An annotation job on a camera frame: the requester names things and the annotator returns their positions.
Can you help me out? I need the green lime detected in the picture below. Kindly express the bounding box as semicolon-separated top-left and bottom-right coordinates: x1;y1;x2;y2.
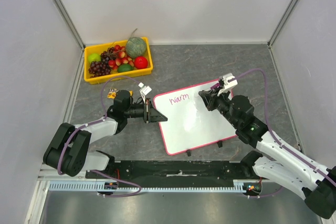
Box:
117;64;133;73

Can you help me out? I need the red apple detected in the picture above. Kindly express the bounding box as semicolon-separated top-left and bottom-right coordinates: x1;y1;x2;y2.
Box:
134;56;148;69

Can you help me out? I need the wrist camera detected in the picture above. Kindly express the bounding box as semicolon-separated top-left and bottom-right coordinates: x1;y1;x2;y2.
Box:
138;82;152;101
217;73;238;96

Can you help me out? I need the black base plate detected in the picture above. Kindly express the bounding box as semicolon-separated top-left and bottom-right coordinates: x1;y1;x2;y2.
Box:
101;161;260;180

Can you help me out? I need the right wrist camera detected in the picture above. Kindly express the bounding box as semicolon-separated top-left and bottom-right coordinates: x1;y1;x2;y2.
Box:
217;73;238;96

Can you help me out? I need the yellow plastic bin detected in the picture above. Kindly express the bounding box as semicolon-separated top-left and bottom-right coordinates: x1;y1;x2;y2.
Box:
84;37;153;84

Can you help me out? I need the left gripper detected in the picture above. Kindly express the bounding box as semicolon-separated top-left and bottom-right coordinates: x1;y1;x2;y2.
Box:
124;98;167;124

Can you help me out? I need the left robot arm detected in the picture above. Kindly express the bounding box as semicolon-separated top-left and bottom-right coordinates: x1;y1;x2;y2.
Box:
43;90;167;178

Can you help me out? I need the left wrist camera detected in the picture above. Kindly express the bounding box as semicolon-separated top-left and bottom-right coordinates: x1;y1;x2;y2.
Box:
138;82;152;101

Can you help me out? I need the yellow snack packet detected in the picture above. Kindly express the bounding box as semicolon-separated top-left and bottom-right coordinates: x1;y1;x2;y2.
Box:
107;88;119;99

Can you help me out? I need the dark purple grape bunch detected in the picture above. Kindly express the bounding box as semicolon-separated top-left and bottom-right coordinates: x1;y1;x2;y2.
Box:
88;61;111;77

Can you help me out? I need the green apple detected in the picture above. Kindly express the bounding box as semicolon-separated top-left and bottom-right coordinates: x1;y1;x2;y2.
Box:
88;53;101;64

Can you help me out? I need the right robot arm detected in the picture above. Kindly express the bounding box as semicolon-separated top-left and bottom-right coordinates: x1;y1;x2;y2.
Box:
198;89;335;219

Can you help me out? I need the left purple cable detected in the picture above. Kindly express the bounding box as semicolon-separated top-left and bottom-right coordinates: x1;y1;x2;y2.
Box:
56;75;143;198

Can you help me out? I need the green netted melon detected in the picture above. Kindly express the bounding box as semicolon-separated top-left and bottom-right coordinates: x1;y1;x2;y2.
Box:
125;37;147;58

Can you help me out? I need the pink framed whiteboard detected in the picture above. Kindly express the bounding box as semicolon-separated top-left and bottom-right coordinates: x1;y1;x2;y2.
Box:
153;80;236;156

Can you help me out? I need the white pink marker pen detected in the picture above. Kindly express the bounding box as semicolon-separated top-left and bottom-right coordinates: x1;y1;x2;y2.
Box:
194;80;222;99

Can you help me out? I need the light blue cable duct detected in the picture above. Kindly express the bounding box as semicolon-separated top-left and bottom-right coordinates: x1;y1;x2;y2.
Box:
48;179;257;193

